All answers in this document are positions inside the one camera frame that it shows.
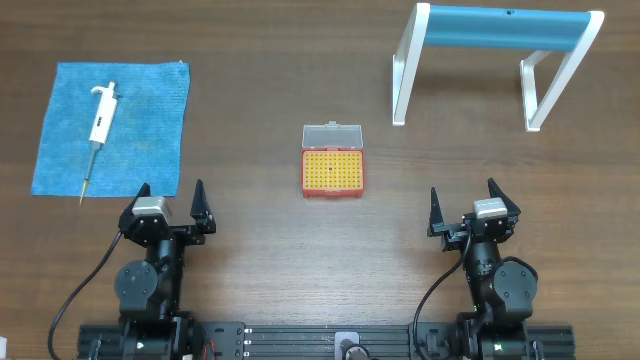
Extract black cable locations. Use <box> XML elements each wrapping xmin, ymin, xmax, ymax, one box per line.
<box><xmin>47</xmin><ymin>230</ymin><xmax>125</xmax><ymax>360</ymax></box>
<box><xmin>412</xmin><ymin>234</ymin><xmax>474</xmax><ymax>360</ymax></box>

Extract white pipette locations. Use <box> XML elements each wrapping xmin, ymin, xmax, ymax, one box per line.
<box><xmin>78</xmin><ymin>80</ymin><xmax>124</xmax><ymax>206</ymax></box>

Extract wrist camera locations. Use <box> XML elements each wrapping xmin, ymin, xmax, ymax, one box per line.
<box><xmin>130</xmin><ymin>196</ymin><xmax>173</xmax><ymax>221</ymax></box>
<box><xmin>472</xmin><ymin>197</ymin><xmax>510</xmax><ymax>220</ymax></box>

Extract white and blue stand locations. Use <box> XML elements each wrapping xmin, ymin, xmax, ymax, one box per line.
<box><xmin>391</xmin><ymin>2</ymin><xmax>606</xmax><ymax>133</ymax></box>

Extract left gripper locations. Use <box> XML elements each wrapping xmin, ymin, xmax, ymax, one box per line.
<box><xmin>118</xmin><ymin>178</ymin><xmax>217</xmax><ymax>247</ymax></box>

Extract red and yellow tip box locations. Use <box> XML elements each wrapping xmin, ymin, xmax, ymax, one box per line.
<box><xmin>300</xmin><ymin>120</ymin><xmax>366</xmax><ymax>200</ymax></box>

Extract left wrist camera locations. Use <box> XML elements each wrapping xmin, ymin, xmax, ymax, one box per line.
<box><xmin>130</xmin><ymin>196</ymin><xmax>173</xmax><ymax>221</ymax></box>

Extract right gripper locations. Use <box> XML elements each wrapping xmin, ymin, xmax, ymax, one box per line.
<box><xmin>427</xmin><ymin>177</ymin><xmax>521</xmax><ymax>252</ymax></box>

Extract mounting rail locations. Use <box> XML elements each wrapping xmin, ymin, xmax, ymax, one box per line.
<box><xmin>77</xmin><ymin>321</ymin><xmax>576</xmax><ymax>360</ymax></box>

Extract blue cloth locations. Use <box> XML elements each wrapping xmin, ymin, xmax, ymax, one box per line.
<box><xmin>30</xmin><ymin>61</ymin><xmax>192</xmax><ymax>198</ymax></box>

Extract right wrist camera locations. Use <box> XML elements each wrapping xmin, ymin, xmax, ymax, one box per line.
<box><xmin>472</xmin><ymin>197</ymin><xmax>510</xmax><ymax>220</ymax></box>

